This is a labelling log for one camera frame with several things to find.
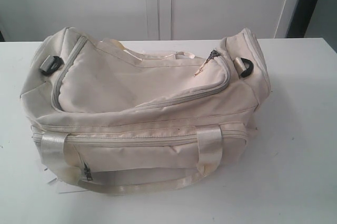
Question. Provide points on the cream fabric duffel bag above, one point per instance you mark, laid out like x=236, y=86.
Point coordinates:
x=111, y=120

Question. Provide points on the white printed paper tag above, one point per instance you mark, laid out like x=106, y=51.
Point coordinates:
x=64, y=188

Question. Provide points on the white brand hang tag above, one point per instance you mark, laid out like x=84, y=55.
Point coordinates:
x=49, y=177

